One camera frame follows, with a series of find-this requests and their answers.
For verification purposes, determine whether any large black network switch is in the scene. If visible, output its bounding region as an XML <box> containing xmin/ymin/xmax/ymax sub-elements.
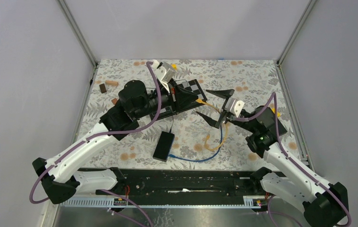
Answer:
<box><xmin>277</xmin><ymin>112</ymin><xmax>288</xmax><ymax>136</ymax></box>

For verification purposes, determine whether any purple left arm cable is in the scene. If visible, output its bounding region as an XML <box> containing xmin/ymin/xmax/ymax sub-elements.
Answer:
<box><xmin>29</xmin><ymin>61</ymin><xmax>164</xmax><ymax>205</ymax></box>

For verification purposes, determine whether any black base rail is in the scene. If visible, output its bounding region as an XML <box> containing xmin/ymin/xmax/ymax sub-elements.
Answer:
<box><xmin>88</xmin><ymin>168</ymin><xmax>295</xmax><ymax>207</ymax></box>

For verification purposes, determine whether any light tan wooden block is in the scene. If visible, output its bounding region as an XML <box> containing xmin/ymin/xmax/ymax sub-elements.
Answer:
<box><xmin>105</xmin><ymin>80</ymin><xmax>119</xmax><ymax>87</ymax></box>

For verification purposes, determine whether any small black network switch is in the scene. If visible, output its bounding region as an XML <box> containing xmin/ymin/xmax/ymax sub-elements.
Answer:
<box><xmin>152</xmin><ymin>131</ymin><xmax>175</xmax><ymax>162</ymax></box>

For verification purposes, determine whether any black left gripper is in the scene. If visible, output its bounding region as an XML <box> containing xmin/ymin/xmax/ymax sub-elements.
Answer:
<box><xmin>134</xmin><ymin>79</ymin><xmax>199</xmax><ymax>119</ymax></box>

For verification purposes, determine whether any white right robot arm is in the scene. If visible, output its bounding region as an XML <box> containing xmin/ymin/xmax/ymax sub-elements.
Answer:
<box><xmin>200</xmin><ymin>89</ymin><xmax>352</xmax><ymax>227</ymax></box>

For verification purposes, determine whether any blue ethernet cable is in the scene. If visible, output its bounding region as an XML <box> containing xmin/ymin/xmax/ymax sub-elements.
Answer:
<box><xmin>168</xmin><ymin>123</ymin><xmax>224</xmax><ymax>164</ymax></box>

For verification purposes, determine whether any floral patterned table mat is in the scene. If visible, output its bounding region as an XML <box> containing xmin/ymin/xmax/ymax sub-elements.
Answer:
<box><xmin>79</xmin><ymin>60</ymin><xmax>305</xmax><ymax>171</ymax></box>

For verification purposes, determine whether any black white checkerboard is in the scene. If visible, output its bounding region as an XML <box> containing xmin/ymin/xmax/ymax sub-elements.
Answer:
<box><xmin>185</xmin><ymin>79</ymin><xmax>207</xmax><ymax>102</ymax></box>

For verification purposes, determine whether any black power adapter with cable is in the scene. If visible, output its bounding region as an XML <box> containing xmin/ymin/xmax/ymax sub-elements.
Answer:
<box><xmin>144</xmin><ymin>79</ymin><xmax>189</xmax><ymax>134</ymax></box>

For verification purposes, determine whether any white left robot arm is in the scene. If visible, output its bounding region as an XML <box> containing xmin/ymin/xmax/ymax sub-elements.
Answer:
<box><xmin>32</xmin><ymin>61</ymin><xmax>206</xmax><ymax>204</ymax></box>

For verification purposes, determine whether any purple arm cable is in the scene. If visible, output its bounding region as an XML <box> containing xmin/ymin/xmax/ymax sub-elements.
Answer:
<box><xmin>29</xmin><ymin>61</ymin><xmax>164</xmax><ymax>205</ymax></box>
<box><xmin>233</xmin><ymin>91</ymin><xmax>353</xmax><ymax>227</ymax></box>

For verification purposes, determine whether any yellow block at right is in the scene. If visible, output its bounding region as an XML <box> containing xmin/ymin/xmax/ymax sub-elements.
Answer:
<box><xmin>271</xmin><ymin>107</ymin><xmax>281</xmax><ymax>118</ymax></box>

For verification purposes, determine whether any slotted cable duct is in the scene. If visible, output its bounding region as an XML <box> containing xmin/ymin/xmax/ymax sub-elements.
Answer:
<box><xmin>61</xmin><ymin>195</ymin><xmax>261</xmax><ymax>210</ymax></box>

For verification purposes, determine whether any dark brown wooden block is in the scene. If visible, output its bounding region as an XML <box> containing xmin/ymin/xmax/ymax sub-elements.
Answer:
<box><xmin>99</xmin><ymin>84</ymin><xmax>107</xmax><ymax>94</ymax></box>

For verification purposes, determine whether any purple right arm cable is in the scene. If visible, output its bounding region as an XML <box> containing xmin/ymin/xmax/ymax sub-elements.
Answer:
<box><xmin>233</xmin><ymin>91</ymin><xmax>353</xmax><ymax>227</ymax></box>

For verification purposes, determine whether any orange yellow cable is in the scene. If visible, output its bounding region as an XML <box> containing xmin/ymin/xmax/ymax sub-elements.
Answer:
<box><xmin>195</xmin><ymin>98</ymin><xmax>229</xmax><ymax>153</ymax></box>

